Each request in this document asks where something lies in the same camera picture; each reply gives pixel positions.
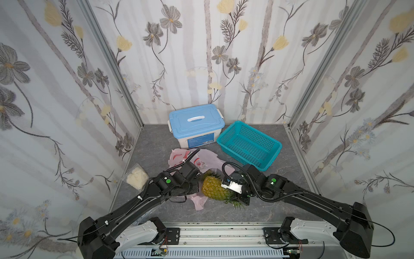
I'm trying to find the pineapple front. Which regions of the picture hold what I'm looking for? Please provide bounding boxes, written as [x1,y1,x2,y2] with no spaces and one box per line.
[201,170,244,209]

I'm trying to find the clear bag white contents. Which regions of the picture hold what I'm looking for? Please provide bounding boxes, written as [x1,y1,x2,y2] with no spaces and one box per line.
[124,164,149,191]

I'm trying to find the teal plastic basket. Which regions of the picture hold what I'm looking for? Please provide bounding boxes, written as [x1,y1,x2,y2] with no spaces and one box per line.
[217,121,282,172]

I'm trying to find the white box blue lid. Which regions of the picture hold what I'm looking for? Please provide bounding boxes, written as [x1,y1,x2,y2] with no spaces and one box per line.
[168,104,225,149]

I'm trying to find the pink printed plastic bag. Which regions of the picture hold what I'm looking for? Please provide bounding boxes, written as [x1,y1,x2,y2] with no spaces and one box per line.
[168,148,225,210]

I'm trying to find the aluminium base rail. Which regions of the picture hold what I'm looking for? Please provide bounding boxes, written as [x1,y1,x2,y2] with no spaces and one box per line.
[87,222,360,259]

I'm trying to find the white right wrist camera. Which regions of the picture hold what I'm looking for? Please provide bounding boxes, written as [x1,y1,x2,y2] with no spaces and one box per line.
[221,178,246,194]

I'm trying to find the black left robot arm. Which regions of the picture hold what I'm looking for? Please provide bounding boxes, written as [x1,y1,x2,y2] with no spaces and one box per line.
[77,161,200,259]

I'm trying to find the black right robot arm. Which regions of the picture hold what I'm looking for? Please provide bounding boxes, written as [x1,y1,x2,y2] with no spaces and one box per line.
[222,162,374,259]

